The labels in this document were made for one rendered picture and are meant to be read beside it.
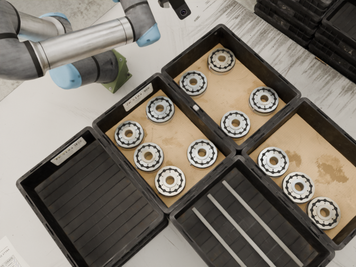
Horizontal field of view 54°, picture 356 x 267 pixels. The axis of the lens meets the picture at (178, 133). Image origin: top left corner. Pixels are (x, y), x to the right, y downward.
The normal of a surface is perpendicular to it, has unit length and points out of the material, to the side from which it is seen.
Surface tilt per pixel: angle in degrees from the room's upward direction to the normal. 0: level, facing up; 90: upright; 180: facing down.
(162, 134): 0
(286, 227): 0
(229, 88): 0
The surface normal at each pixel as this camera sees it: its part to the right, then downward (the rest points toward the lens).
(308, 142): -0.05, -0.34
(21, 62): 0.49, 0.25
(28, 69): 0.50, 0.56
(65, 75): -0.49, 0.44
